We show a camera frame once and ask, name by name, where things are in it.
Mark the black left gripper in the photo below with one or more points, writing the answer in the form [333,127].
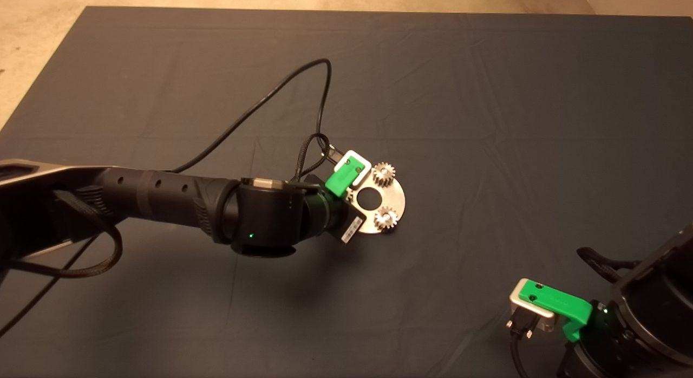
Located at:
[341,218]

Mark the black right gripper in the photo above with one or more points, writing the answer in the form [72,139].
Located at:
[590,351]

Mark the small steel planetary gear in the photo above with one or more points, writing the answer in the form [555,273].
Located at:
[391,223]
[379,177]

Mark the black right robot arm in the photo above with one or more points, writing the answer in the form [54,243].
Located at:
[660,313]

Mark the round metal carrier plate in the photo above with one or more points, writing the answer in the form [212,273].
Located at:
[398,199]

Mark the dark grey table cloth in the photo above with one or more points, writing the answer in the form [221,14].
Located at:
[487,96]

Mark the left wrist green camera mount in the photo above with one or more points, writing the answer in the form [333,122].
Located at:
[341,177]

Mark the wrist green camera mount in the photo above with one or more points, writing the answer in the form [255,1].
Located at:
[552,301]
[341,177]

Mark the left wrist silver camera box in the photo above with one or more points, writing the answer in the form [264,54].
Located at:
[366,169]

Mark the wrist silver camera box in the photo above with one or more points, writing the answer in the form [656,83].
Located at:
[517,299]
[366,169]

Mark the right wrist green camera mount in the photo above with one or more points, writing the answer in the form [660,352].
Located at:
[552,301]

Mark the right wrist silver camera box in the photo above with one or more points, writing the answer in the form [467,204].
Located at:
[517,299]

